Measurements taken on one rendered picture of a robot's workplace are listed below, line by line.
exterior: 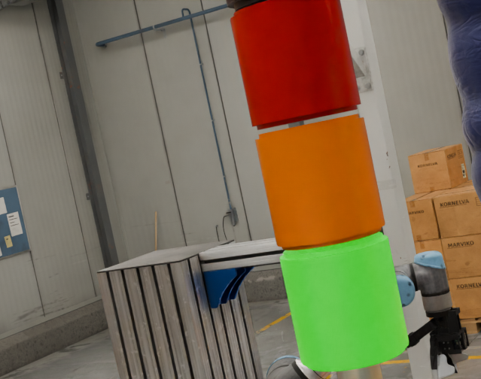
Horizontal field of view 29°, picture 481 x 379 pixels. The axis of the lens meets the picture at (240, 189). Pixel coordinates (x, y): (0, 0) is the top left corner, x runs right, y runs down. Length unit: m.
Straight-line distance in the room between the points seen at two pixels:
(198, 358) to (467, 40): 0.91
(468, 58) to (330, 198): 1.62
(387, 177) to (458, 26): 3.21
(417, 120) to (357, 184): 11.60
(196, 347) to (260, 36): 1.79
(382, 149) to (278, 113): 4.79
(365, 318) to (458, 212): 8.71
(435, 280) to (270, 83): 2.13
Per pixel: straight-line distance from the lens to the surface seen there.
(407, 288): 2.37
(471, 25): 2.02
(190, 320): 2.16
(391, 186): 5.20
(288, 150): 0.41
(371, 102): 5.19
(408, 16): 12.00
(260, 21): 0.41
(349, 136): 0.41
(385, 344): 0.42
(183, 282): 2.15
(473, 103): 2.04
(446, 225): 9.18
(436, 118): 11.92
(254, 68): 0.41
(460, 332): 2.56
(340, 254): 0.41
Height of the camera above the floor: 2.27
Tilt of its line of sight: 3 degrees down
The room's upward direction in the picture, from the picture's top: 12 degrees counter-clockwise
